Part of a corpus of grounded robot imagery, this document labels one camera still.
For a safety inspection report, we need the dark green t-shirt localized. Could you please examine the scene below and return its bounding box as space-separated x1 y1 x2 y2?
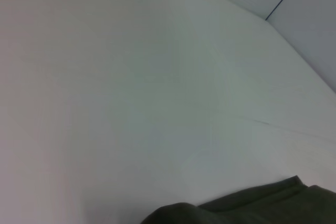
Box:
140 175 336 224

